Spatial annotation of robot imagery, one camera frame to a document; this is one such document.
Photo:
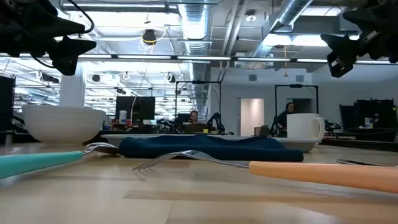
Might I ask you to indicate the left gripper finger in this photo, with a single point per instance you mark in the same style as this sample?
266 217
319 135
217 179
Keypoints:
71 46
59 26

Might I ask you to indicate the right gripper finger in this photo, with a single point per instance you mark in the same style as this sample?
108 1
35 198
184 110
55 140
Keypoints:
379 14
342 43

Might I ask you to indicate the white ceramic bowl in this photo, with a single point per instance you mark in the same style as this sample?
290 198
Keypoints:
63 126

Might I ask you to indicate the white ceramic mug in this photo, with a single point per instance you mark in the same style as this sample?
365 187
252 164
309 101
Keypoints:
303 126

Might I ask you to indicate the dark blue cloth napkin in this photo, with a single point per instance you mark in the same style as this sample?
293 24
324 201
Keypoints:
211 149

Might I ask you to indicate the black background robot arm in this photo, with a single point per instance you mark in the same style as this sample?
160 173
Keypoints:
216 123

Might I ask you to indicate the grey plastic tray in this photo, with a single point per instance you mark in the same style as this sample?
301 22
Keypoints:
298 145

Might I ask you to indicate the white building column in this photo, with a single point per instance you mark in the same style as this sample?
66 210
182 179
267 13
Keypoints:
72 90

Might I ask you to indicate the dark desk with monitors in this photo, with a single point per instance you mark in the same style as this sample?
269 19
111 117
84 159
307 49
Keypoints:
373 115

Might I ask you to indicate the black upright panel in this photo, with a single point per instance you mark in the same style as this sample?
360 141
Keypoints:
7 102

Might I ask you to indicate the white wipes canister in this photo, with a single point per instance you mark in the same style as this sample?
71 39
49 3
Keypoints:
122 117

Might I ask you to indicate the black computer monitor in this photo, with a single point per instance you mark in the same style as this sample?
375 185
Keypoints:
136 109

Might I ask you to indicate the person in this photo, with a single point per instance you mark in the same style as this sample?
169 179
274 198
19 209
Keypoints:
284 119
195 127

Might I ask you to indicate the pale door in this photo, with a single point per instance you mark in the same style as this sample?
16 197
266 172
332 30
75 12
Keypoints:
252 116

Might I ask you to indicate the black overhead light bar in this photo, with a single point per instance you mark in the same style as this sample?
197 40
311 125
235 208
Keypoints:
202 58

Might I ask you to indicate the silver round ceiling duct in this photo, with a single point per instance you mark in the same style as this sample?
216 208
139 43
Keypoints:
194 25
289 12

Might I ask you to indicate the black background rig frame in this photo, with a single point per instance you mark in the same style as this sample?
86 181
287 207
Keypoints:
295 85
199 82

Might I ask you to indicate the black ceiling hung camera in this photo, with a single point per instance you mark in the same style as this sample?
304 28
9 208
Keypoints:
149 36

